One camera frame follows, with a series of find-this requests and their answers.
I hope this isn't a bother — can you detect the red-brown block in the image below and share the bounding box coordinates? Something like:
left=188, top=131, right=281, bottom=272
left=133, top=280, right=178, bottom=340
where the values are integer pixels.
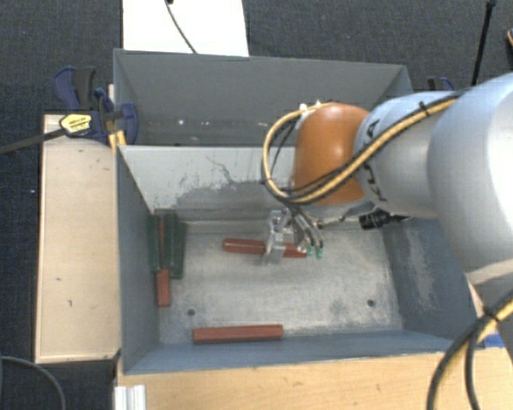
left=191, top=323, right=286, bottom=345
left=221, top=237, right=308, bottom=260
left=155, top=219, right=173, bottom=308

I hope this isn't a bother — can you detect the grey metal bin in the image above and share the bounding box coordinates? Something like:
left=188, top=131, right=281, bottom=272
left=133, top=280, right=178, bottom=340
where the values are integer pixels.
left=112, top=48, right=491, bottom=376

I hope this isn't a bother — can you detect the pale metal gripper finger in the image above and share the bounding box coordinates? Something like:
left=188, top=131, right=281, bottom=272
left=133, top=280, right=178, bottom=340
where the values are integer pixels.
left=269, top=234, right=286, bottom=265
left=262, top=230, right=279, bottom=266

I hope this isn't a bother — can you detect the black cylinder on white bracket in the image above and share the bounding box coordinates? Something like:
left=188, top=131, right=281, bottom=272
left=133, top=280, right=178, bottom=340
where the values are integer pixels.
left=318, top=206, right=411, bottom=231

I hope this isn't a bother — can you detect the dark green flat block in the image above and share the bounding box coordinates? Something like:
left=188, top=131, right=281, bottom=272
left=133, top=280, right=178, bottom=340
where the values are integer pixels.
left=147, top=214, right=162, bottom=273
left=163, top=211, right=188, bottom=280

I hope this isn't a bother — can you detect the pale wood flat board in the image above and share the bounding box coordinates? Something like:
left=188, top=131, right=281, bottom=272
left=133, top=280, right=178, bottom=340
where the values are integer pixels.
left=33, top=113, right=123, bottom=365

